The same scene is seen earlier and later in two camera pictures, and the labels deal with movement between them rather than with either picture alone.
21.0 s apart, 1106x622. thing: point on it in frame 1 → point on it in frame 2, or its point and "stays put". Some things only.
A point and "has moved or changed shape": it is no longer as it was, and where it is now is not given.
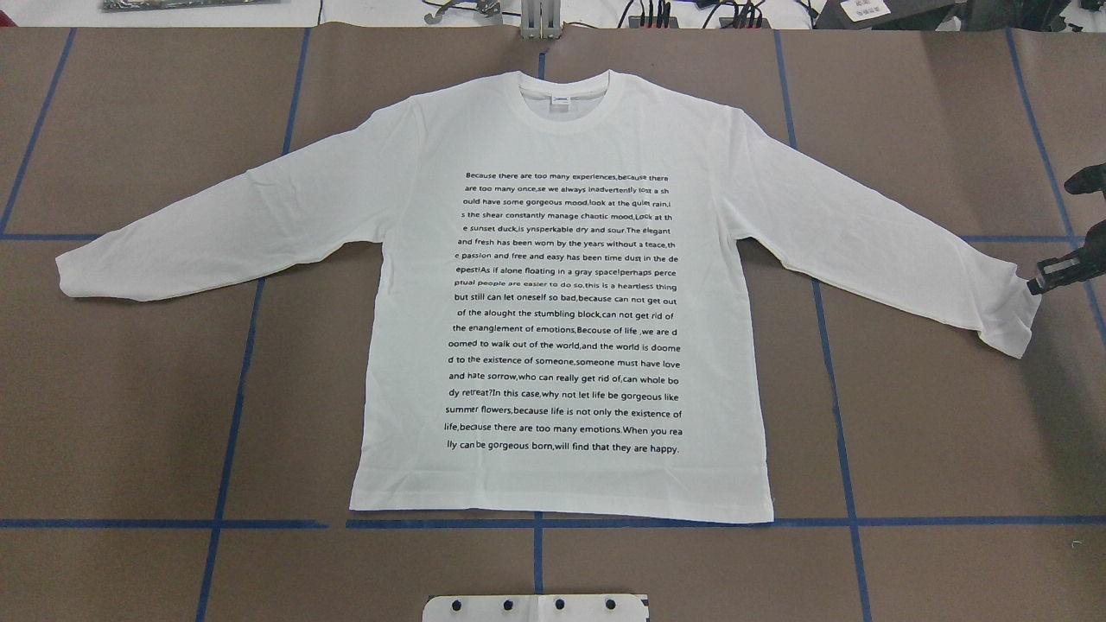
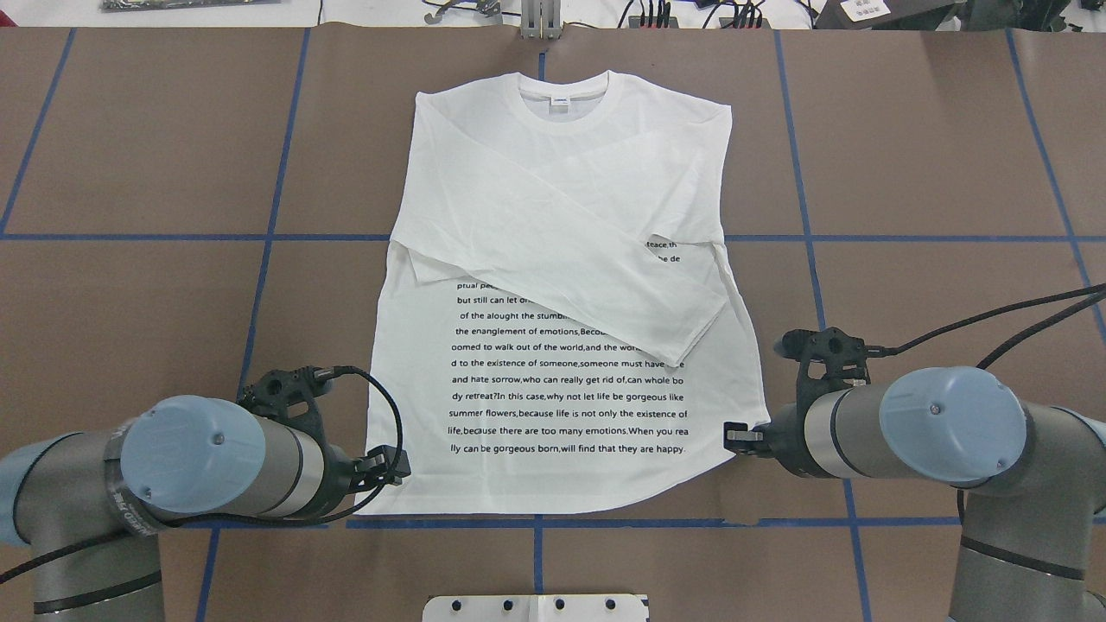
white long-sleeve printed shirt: [565, 286] has moved or changed shape
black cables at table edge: [746, 14] stays put
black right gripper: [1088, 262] → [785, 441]
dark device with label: [893, 15] stays put
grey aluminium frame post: [541, 19] stays put
